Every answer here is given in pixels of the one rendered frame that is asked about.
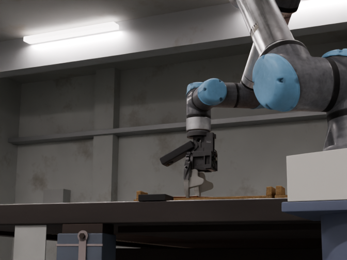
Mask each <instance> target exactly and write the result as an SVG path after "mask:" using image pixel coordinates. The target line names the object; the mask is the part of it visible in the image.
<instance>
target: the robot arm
mask: <svg viewBox="0 0 347 260"><path fill-rule="evenodd" d="M229 1H230V3H231V4H232V5H233V6H234V7H236V8H238V9H239V10H240V12H241V14H242V17H243V19H244V22H245V24H246V26H247V29H248V31H249V33H250V36H251V38H252V40H253V46H252V48H251V51H250V54H249V58H248V61H247V64H246V67H245V70H244V73H243V77H242V79H241V82H240V83H224V82H223V81H221V80H220V79H217V78H211V79H208V80H206V81H204V82H195V83H191V84H189V85H188V87H187V93H186V131H187V138H189V139H193V142H192V141H189V142H187V143H185V144H183V145H181V146H180V147H178V148H176V149H175V150H173V151H171V152H169V153H168V154H166V155H164V156H162V157H161V158H160V161H161V163H162V165H164V166H167V167H168V166H171V165H172V164H174V163H175V162H177V161H179V160H181V159H182V158H184V157H185V164H184V194H185V196H186V197H187V198H189V197H190V189H191V188H194V192H195V196H201V193H202V192H205V191H208V190H211V189H213V183H211V182H209V181H207V180H206V176H205V174H204V173H203V172H205V173H209V172H216V171H217V152H216V150H215V139H216V134H214V133H213V132H210V131H211V108H213V107H219V108H250V109H260V108H267V109H270V110H277V111H283V112H285V111H313V112H326V116H327V126H328V129H327V134H326V138H325V143H324V148H323V151H329V150H337V149H345V148H347V48H344V49H343V50H339V49H338V50H333V51H329V52H327V53H325V54H324V55H323V56H322V57H312V56H310V54H309V52H308V50H307V48H306V47H305V45H304V44H303V43H301V42H300V41H297V40H295V39H294V38H293V36H292V34H291V32H290V30H289V28H288V24H289V21H290V18H291V15H292V14H293V13H295V12H297V10H298V7H299V5H300V2H301V0H229ZM200 140H201V141H200Z"/></svg>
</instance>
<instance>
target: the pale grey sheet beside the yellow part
mask: <svg viewBox="0 0 347 260"><path fill-rule="evenodd" d="M46 231H47V225H15V232H14V250H13V260H45V252H46Z"/></svg>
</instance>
